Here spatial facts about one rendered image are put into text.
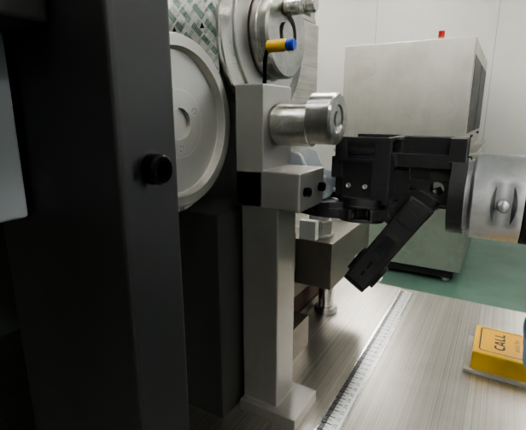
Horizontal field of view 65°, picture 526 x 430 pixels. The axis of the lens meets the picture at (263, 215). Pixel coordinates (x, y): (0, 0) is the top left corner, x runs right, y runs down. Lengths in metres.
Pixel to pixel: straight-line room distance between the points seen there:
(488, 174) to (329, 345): 0.28
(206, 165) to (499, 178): 0.23
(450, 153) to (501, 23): 4.54
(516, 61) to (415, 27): 1.04
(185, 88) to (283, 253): 0.16
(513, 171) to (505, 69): 4.49
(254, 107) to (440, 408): 0.34
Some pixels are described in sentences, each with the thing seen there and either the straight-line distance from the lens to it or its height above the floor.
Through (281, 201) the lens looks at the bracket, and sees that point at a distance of 0.33.
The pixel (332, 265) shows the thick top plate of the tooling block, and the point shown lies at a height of 1.00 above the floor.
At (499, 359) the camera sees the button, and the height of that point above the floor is 0.92.
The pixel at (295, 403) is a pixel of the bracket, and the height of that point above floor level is 0.91.
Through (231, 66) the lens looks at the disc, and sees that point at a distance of 0.35.
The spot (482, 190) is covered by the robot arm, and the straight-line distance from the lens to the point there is 0.38.
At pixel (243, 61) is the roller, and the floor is 1.22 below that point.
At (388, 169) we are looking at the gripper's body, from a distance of 0.39.
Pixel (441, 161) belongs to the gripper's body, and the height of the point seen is 1.14.
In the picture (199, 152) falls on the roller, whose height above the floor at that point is 1.15.
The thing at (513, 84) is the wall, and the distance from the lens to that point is 4.85.
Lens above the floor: 1.18
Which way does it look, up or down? 14 degrees down
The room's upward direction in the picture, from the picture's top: straight up
